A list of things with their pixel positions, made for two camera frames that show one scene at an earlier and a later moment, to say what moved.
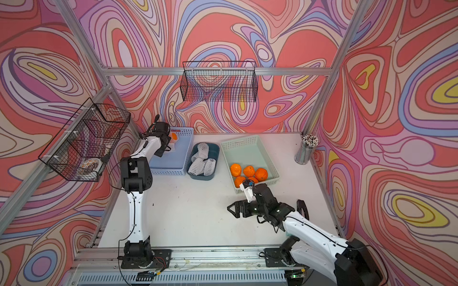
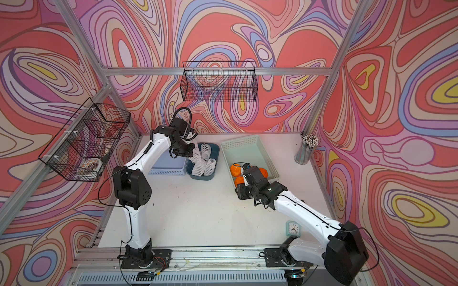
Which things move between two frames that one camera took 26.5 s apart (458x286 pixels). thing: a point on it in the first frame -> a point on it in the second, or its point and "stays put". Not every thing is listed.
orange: x=238 y=180 stays put
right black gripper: x=244 y=204 -> x=240 y=190
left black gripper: x=160 y=153 -> x=188 y=154
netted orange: x=235 y=170 stays put
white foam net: x=210 y=167 stays put
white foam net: x=203 y=148 stays put
